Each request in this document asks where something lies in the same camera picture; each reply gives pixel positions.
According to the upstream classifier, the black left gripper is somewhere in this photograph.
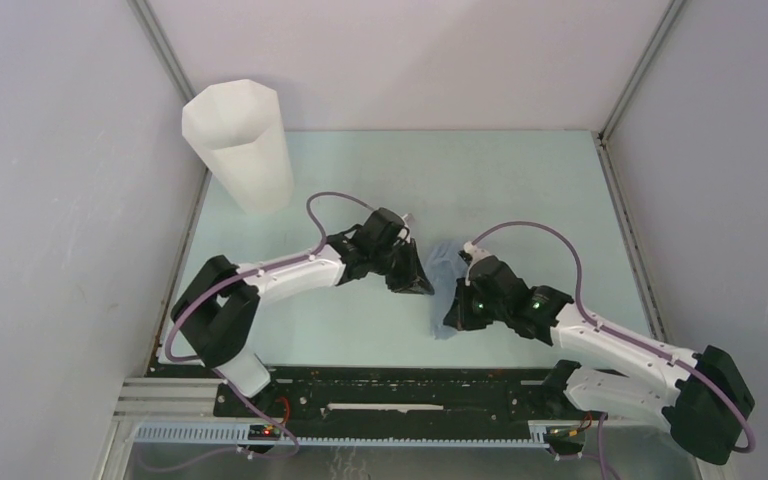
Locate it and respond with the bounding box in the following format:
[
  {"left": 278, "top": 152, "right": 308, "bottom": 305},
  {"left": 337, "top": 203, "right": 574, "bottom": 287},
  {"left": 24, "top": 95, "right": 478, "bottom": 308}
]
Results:
[{"left": 370, "top": 237, "right": 433, "bottom": 295}]

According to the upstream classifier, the light blue plastic trash bag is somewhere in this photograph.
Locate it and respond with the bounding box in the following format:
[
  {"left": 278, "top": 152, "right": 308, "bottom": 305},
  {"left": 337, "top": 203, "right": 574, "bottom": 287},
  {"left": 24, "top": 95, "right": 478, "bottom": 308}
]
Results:
[{"left": 423, "top": 238, "right": 467, "bottom": 340}]

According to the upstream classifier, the white octagonal trash bin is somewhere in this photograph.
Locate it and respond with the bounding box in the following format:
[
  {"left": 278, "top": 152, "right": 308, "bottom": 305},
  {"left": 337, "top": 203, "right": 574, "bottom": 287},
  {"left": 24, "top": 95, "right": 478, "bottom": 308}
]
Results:
[{"left": 181, "top": 79, "right": 294, "bottom": 215}]

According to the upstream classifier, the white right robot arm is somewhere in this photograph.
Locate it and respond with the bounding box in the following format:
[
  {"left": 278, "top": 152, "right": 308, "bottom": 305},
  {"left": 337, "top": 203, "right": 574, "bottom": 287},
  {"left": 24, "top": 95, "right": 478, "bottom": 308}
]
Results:
[{"left": 442, "top": 251, "right": 755, "bottom": 465}]

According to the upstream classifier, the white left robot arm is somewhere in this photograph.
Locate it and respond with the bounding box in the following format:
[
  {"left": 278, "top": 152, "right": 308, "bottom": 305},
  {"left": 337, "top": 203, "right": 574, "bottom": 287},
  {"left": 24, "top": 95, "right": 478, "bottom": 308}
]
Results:
[{"left": 163, "top": 208, "right": 434, "bottom": 417}]

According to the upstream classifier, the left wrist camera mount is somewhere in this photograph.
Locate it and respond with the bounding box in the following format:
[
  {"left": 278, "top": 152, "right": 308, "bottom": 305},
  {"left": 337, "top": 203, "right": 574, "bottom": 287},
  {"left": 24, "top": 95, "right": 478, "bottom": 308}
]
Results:
[{"left": 399, "top": 213, "right": 415, "bottom": 242}]

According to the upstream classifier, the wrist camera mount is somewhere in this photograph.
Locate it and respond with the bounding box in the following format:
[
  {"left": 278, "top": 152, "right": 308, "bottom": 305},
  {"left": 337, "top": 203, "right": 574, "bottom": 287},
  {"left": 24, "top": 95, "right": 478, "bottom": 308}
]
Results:
[
  {"left": 399, "top": 213, "right": 415, "bottom": 242},
  {"left": 459, "top": 241, "right": 491, "bottom": 277}
]

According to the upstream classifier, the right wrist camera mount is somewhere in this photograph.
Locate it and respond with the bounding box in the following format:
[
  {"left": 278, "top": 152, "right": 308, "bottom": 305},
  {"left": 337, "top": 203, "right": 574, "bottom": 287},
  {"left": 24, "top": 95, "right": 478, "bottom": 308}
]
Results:
[{"left": 459, "top": 241, "right": 491, "bottom": 277}]

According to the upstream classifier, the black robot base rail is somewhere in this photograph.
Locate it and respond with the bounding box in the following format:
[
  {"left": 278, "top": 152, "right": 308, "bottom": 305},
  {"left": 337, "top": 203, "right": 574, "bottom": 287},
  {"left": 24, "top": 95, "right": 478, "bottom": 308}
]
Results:
[{"left": 213, "top": 357, "right": 609, "bottom": 441}]

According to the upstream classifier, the right aluminium frame post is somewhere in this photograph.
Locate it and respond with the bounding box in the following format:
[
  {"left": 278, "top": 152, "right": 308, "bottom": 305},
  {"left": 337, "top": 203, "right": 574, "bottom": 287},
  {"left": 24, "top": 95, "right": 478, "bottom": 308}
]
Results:
[{"left": 592, "top": 0, "right": 736, "bottom": 480}]

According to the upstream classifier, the aluminium frame post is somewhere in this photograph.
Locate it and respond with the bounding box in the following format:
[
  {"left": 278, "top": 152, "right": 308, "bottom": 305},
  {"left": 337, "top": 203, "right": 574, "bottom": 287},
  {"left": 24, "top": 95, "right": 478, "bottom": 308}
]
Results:
[
  {"left": 93, "top": 1, "right": 215, "bottom": 479},
  {"left": 592, "top": 0, "right": 736, "bottom": 480}
]

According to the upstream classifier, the white slotted cable duct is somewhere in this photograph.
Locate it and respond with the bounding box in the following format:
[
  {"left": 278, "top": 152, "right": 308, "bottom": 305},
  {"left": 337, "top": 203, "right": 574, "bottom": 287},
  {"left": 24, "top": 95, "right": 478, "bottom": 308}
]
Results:
[{"left": 134, "top": 421, "right": 549, "bottom": 448}]

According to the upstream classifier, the left aluminium frame post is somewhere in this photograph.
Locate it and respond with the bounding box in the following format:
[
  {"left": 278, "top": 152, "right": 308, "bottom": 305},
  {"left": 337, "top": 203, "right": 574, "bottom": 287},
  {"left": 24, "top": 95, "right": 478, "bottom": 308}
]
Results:
[{"left": 93, "top": 1, "right": 215, "bottom": 479}]

